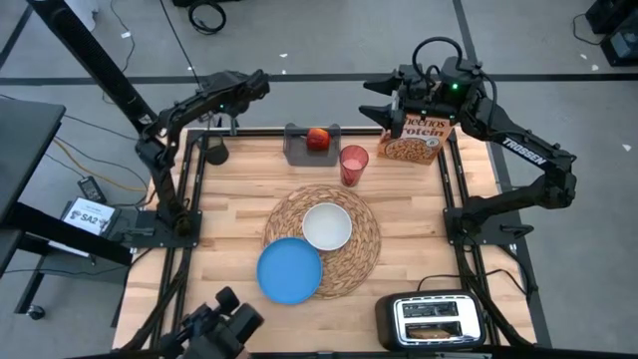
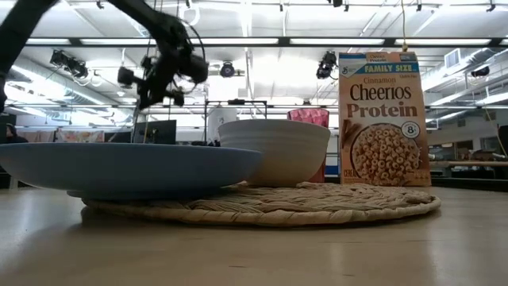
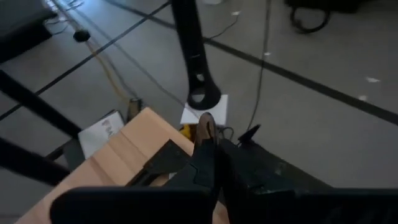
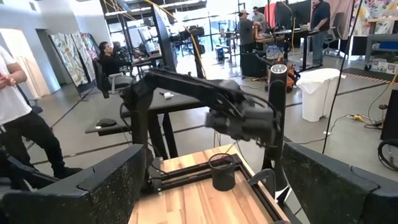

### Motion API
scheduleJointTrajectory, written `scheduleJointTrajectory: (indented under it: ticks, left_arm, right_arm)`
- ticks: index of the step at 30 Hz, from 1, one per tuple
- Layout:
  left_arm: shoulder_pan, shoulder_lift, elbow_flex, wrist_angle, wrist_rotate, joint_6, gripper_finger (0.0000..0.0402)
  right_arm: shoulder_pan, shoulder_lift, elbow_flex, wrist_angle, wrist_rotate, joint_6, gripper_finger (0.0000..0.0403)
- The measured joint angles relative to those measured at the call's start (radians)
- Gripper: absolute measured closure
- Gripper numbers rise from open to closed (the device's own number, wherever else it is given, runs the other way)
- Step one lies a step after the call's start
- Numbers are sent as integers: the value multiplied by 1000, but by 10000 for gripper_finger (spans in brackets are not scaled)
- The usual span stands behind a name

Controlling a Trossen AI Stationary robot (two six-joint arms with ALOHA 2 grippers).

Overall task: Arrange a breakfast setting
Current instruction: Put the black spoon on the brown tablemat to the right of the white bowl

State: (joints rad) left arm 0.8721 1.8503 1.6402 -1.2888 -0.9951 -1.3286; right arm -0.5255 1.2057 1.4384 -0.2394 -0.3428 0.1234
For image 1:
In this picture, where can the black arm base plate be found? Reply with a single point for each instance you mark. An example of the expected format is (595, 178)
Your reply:
(149, 239)
(498, 234)

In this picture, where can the black silver toaster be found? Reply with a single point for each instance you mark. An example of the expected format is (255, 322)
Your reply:
(389, 324)

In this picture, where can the orange cereal box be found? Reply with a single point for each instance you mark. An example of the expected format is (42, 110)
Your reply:
(414, 147)

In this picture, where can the red apple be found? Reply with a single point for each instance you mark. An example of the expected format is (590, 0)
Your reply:
(318, 139)

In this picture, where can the black mesh utensil cup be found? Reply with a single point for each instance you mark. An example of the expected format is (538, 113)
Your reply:
(218, 152)

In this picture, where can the translucent red plastic cup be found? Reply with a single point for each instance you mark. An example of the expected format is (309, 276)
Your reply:
(354, 172)

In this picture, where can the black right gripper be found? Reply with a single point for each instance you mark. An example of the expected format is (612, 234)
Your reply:
(421, 97)

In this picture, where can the round woven straw placemat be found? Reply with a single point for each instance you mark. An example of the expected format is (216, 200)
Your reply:
(349, 269)

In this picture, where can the white ceramic bowl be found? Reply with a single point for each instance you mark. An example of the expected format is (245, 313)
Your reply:
(327, 227)

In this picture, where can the black frame clamp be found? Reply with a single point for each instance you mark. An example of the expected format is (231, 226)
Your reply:
(232, 124)

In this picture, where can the black desk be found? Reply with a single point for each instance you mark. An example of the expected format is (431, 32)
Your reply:
(25, 149)

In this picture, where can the black slanted stand post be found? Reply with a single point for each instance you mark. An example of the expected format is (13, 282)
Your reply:
(95, 60)

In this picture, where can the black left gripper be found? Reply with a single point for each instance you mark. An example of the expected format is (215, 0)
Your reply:
(239, 92)

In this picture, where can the gray plastic basket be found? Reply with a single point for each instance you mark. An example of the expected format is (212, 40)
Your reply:
(299, 157)

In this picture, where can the blue round plate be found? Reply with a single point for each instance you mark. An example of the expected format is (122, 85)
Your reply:
(289, 271)

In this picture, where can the white printed label sheet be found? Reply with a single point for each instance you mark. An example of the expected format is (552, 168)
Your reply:
(90, 217)

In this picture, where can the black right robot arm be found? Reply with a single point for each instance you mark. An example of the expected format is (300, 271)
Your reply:
(523, 149)

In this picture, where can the black power adapter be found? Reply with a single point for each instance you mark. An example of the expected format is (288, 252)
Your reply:
(91, 189)

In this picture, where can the black metal table frame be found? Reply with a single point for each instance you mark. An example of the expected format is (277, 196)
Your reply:
(259, 131)

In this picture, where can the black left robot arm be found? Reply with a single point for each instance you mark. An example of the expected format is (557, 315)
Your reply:
(164, 174)

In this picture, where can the black equipment box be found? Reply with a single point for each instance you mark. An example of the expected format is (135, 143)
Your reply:
(623, 47)
(613, 12)

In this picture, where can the brown toast slice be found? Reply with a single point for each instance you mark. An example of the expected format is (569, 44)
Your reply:
(428, 333)

